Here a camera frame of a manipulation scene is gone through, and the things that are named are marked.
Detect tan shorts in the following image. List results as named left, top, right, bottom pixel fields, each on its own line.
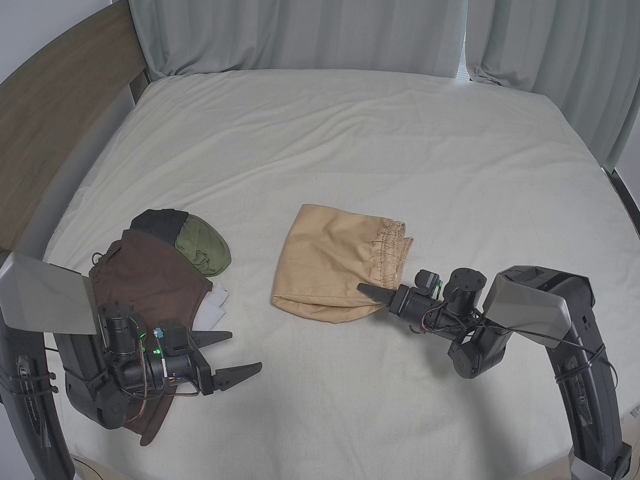
left=271, top=203, right=416, bottom=325

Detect olive green garment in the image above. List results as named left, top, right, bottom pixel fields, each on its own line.
left=174, top=217, right=232, bottom=276

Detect window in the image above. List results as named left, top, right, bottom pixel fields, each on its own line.
left=456, top=33, right=469, bottom=82

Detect white garment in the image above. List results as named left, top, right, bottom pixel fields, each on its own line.
left=192, top=288, right=231, bottom=330

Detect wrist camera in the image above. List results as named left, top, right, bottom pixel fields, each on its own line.
left=154, top=319, right=193, bottom=358
left=414, top=269, right=445, bottom=296

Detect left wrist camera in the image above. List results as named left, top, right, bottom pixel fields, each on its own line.
left=154, top=319, right=193, bottom=358

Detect bed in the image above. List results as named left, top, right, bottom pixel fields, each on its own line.
left=0, top=0, right=640, bottom=475

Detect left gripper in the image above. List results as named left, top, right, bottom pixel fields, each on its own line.
left=161, top=330, right=264, bottom=398

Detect black garment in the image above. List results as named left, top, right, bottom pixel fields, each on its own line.
left=129, top=208, right=190, bottom=249

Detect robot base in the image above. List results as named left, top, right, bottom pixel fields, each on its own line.
left=567, top=445, right=632, bottom=480

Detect brown garment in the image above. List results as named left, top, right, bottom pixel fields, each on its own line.
left=89, top=230, right=215, bottom=448

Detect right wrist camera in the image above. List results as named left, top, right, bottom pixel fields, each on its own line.
left=414, top=269, right=445, bottom=296

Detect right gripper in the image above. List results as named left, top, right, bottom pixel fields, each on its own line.
left=389, top=287, right=441, bottom=325

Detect pale green curtain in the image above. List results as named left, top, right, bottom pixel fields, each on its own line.
left=465, top=0, right=640, bottom=169
left=122, top=0, right=471, bottom=81

